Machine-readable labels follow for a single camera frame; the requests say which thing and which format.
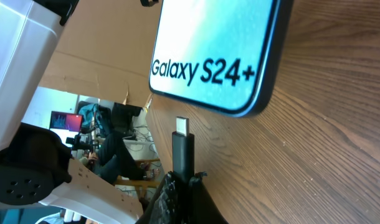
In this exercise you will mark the blue Galaxy S24+ smartphone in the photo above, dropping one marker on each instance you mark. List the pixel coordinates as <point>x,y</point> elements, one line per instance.
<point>220,55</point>

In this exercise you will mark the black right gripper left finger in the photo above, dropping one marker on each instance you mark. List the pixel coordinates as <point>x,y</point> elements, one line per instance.
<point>166,206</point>

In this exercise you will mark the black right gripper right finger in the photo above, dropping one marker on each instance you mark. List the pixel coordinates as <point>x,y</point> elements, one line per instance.
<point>201,207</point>

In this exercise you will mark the seated person in background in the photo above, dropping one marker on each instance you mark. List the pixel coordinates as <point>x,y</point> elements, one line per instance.
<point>113,159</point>

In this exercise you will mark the brown cardboard panel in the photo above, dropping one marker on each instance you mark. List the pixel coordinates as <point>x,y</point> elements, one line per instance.
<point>105,51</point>

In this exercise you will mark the computer monitor in background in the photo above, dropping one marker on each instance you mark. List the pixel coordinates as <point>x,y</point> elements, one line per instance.
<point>66,121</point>

